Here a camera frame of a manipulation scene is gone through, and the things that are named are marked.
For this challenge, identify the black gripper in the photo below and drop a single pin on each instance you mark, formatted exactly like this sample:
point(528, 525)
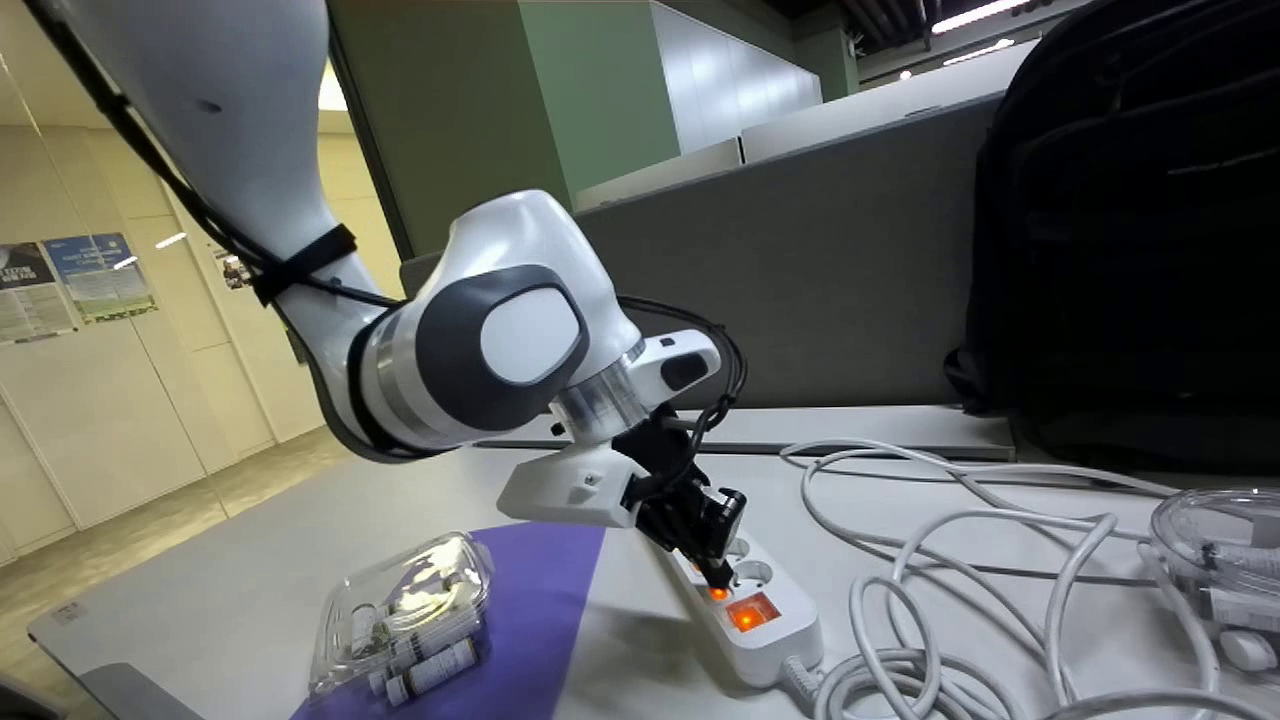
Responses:
point(675, 485)

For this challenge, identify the white power strip orange switches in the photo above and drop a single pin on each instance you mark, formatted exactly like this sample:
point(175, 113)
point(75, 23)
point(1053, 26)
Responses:
point(745, 612)

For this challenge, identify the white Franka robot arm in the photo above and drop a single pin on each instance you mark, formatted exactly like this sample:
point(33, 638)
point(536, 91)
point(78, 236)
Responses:
point(425, 306)

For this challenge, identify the purple mat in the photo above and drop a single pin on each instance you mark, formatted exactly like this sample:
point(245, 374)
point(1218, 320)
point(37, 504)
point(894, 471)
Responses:
point(534, 625)

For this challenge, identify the grey desk partition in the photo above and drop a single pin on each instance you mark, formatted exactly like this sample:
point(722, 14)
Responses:
point(801, 266)

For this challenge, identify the clear plastic container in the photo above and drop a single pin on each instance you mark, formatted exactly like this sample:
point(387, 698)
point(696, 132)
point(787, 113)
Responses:
point(403, 623)

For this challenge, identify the green pillar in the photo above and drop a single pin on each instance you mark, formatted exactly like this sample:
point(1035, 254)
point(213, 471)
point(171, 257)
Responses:
point(495, 107)

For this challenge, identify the black backpack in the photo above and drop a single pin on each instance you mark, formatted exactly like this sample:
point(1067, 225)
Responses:
point(1134, 225)

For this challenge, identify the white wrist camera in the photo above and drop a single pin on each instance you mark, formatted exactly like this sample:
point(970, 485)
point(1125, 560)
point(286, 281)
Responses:
point(678, 361)

